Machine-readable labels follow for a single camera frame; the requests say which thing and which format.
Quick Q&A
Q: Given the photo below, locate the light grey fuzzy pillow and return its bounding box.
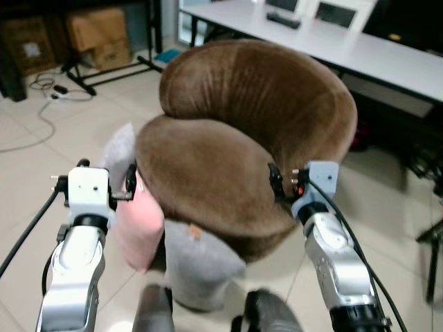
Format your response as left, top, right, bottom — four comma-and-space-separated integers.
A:
102, 123, 138, 193

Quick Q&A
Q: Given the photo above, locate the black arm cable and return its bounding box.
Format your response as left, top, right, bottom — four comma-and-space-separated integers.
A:
0, 188, 64, 279
307, 178, 409, 332

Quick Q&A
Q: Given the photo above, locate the large black monitor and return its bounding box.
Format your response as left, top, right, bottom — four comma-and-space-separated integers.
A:
361, 0, 443, 62

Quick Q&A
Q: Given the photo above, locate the white framed tablet screen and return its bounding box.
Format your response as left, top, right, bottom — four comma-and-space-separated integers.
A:
314, 0, 378, 30

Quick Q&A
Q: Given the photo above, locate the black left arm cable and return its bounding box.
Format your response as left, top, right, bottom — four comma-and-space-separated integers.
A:
0, 188, 64, 279

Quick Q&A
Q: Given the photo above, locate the power strip with plugs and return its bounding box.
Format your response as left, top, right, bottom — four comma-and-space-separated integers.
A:
46, 82, 71, 102

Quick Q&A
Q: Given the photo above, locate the dark cardboard box with label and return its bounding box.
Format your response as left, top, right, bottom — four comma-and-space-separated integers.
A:
0, 17, 61, 75

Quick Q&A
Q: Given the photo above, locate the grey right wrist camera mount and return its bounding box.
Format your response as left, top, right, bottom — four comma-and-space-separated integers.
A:
291, 161, 340, 218

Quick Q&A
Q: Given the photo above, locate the black metal rack frame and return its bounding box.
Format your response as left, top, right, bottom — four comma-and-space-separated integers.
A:
61, 0, 165, 96

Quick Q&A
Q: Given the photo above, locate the black keyboard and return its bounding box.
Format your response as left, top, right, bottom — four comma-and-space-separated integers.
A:
266, 12, 302, 30

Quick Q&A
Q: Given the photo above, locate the teal flat item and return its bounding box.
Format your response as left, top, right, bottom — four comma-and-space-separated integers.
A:
155, 48, 183, 65

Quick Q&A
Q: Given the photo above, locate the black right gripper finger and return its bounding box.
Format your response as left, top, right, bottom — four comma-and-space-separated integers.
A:
268, 163, 287, 205

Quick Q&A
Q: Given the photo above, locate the long white table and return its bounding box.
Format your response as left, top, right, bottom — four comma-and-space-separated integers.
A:
178, 0, 443, 106

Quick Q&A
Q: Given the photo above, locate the light brown cardboard box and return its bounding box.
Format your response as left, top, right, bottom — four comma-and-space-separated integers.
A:
65, 7, 133, 71

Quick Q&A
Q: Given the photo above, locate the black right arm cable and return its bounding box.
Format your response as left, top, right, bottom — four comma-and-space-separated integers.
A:
307, 178, 409, 332

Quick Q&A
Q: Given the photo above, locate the dark right robot leg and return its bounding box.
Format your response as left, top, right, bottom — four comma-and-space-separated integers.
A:
232, 289, 303, 332

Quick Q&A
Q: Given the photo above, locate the brown velvet round sofa chair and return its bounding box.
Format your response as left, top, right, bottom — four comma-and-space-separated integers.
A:
136, 39, 359, 264

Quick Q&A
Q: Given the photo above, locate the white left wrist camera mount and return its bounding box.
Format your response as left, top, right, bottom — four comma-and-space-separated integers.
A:
66, 167, 116, 230

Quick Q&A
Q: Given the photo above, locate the grey pillow with brown tag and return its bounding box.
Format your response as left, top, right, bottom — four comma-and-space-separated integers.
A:
163, 220, 247, 313

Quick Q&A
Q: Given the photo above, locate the grey left robot leg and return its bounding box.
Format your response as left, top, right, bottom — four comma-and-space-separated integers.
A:
131, 284, 174, 332

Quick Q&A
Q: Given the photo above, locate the white floor cable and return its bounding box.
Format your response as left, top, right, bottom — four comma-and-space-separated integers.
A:
0, 89, 95, 154

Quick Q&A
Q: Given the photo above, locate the pink pillow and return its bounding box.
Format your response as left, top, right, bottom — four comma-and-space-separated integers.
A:
114, 172, 165, 273

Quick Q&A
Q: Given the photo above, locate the red object under table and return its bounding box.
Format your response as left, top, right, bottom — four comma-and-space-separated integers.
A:
349, 123, 372, 152

